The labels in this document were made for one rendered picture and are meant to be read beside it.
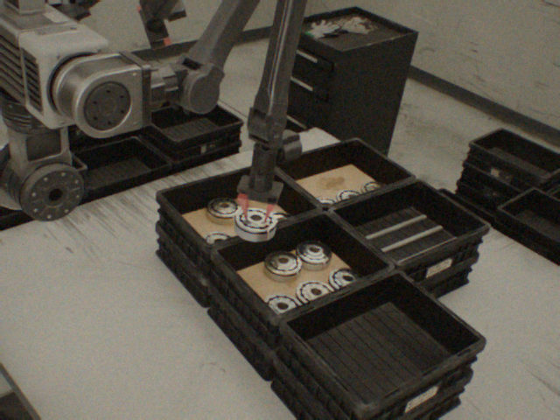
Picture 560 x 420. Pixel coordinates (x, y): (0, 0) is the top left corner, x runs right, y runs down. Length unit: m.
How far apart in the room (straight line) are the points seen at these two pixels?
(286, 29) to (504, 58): 3.74
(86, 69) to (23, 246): 1.00
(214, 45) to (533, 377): 1.22
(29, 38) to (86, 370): 0.83
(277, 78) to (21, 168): 0.58
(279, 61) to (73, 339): 0.88
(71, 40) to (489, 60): 4.17
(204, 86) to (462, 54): 4.09
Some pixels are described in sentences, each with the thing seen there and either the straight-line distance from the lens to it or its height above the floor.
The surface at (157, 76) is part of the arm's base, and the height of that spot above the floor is 1.48.
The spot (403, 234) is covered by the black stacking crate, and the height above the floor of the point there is 0.83.
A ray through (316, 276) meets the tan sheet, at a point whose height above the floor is 0.83.
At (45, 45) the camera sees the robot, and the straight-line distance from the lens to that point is 1.23.
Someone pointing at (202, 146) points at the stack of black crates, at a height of 0.53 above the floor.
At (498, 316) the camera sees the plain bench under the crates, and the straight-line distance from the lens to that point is 2.09.
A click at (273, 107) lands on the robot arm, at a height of 1.36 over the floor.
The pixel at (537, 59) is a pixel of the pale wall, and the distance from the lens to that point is 4.97.
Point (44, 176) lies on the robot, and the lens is 1.49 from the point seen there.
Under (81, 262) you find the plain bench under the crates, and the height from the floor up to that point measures 0.70.
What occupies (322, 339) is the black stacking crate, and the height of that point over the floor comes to 0.83.
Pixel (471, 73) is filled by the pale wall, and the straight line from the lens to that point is 5.24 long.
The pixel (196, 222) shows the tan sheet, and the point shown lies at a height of 0.83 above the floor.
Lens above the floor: 1.98
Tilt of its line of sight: 34 degrees down
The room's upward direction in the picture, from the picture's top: 8 degrees clockwise
